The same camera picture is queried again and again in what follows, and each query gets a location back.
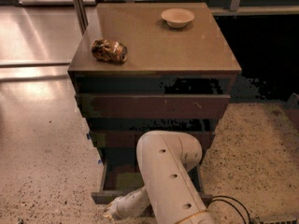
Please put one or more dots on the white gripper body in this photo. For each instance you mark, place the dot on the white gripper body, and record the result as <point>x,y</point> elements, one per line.
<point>121,204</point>

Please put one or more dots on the drawer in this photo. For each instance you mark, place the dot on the drawer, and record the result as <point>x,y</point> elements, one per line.
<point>108,139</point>
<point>117,180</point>
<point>153,106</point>

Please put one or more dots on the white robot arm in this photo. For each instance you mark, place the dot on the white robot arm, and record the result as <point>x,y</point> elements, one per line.
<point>164,160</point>

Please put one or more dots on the brown drawer cabinet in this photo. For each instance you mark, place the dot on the brown drawer cabinet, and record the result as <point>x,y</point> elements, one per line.
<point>193,60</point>

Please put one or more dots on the crushed drink can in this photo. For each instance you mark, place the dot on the crushed drink can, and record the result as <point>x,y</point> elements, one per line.
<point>109,51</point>

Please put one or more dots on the white ceramic bowl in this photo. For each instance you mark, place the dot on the white ceramic bowl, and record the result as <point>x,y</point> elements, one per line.
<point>177,17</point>

